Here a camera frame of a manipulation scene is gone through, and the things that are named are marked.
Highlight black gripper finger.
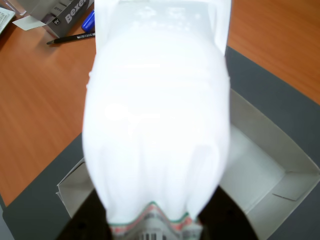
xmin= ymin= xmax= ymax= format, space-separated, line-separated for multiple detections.
xmin=198 ymin=186 xmax=260 ymax=240
xmin=56 ymin=188 xmax=113 ymax=240

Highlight black pencil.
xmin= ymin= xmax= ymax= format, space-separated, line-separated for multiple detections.
xmin=46 ymin=31 xmax=97 ymax=46

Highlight blue cap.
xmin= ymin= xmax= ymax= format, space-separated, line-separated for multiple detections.
xmin=81 ymin=10 xmax=96 ymax=33

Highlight white sandwich package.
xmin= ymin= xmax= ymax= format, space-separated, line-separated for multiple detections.
xmin=82 ymin=0 xmax=232 ymax=240

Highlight gray paper box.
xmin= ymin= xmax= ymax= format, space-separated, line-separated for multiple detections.
xmin=56 ymin=87 xmax=320 ymax=240

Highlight printed paper sheet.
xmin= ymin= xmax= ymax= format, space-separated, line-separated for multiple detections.
xmin=0 ymin=6 xmax=16 ymax=34

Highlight gray Bexel battery box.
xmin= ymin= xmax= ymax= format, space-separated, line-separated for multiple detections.
xmin=12 ymin=0 xmax=95 ymax=38

